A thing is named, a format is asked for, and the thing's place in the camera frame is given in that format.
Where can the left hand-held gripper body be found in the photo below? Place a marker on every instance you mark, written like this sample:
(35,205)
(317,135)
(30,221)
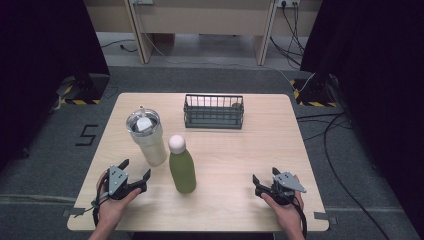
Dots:
(116,180)

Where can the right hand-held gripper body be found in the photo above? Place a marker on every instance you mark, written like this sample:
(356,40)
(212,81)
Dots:
(286,181)

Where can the cream tumbler with clear lid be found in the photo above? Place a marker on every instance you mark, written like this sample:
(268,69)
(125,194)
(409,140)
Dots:
(150,146)

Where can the green bottle with white cap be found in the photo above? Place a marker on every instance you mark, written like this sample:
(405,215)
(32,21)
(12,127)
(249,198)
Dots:
(182,170)

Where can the person's left hand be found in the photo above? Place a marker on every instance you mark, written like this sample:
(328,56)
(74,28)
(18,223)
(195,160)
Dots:
(111,210)

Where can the person's right hand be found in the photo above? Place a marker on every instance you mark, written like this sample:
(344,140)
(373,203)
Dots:
(288,215)

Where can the grey tape piece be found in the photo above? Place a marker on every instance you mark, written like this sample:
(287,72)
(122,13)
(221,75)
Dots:
(74,211)
(325,216)

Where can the black stand base hazard tape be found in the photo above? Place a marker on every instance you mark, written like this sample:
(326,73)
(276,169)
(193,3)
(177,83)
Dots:
(315,95)
(87,90)

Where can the dark curtain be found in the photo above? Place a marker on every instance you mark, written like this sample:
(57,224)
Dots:
(376,83)
(40,66)

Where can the white power strip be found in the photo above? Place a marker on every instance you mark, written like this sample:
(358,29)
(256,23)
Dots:
(289,2)

